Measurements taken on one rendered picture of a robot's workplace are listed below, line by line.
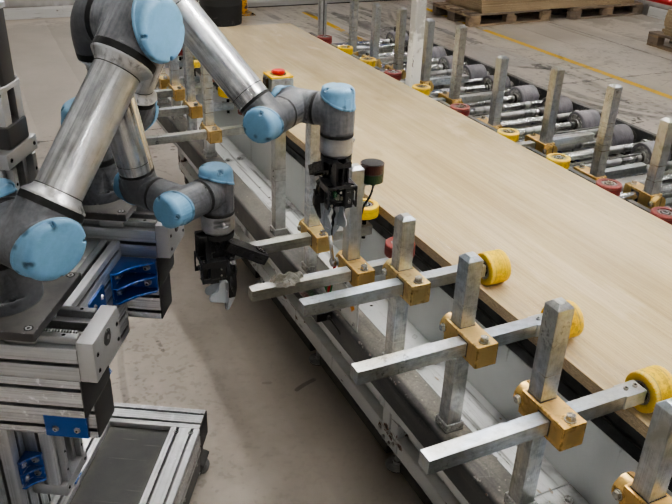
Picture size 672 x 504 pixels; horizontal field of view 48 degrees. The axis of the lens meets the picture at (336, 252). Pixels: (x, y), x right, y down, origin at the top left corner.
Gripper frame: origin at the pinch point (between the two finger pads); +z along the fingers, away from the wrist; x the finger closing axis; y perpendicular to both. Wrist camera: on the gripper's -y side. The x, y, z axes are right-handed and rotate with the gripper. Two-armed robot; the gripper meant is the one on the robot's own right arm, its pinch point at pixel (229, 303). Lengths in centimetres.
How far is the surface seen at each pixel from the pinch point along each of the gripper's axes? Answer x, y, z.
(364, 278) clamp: 2.2, -34.6, -1.1
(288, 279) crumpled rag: -1.0, -15.3, -3.0
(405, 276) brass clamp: 22.6, -34.1, -12.8
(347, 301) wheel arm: 24.1, -19.3, -10.3
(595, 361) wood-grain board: 57, -60, -6
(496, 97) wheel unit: -95, -140, -11
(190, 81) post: -155, -31, -10
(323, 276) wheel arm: -1.3, -24.8, -1.8
